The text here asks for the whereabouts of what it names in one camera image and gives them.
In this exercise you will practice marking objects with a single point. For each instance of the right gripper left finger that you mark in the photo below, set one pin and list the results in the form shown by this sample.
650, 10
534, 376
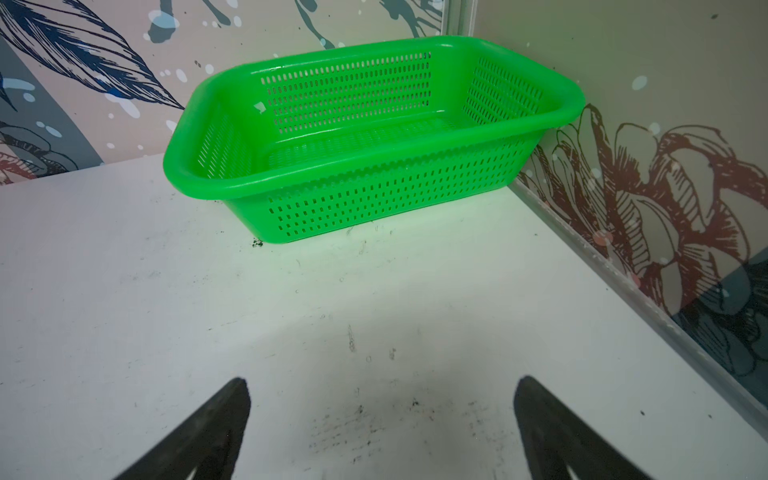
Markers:
206, 445

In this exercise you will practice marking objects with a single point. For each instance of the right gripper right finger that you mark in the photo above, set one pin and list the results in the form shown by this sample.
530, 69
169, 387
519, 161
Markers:
558, 444

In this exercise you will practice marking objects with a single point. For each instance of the green plastic basket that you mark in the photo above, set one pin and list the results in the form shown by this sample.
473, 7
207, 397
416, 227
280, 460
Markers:
304, 145

